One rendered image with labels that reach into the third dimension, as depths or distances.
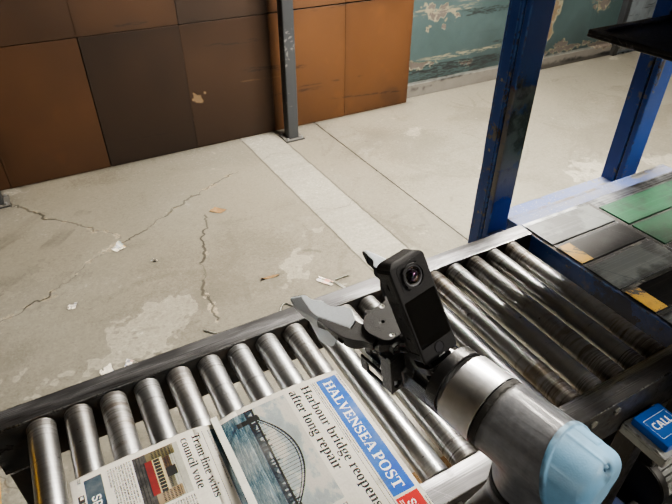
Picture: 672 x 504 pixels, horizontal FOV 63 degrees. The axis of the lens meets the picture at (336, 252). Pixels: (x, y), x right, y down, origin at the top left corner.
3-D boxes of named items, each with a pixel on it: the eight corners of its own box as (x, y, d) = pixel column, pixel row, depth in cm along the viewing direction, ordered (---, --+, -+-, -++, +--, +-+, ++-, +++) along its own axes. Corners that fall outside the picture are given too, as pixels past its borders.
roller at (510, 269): (630, 384, 114) (638, 367, 111) (479, 264, 147) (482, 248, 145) (646, 375, 116) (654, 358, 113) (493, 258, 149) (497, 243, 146)
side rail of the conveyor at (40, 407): (6, 476, 105) (-18, 438, 98) (4, 454, 109) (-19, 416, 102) (523, 267, 158) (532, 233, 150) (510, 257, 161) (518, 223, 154)
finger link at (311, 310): (286, 342, 66) (357, 363, 62) (277, 309, 62) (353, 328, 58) (298, 324, 68) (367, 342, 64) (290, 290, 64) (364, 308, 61)
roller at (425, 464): (429, 499, 94) (432, 483, 91) (306, 330, 127) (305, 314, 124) (452, 486, 96) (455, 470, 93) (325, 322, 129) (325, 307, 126)
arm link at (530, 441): (561, 553, 46) (589, 498, 41) (460, 462, 53) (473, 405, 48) (610, 496, 50) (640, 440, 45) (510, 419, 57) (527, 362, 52)
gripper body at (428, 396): (355, 365, 64) (431, 433, 57) (348, 315, 59) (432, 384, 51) (402, 330, 68) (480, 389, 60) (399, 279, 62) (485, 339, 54)
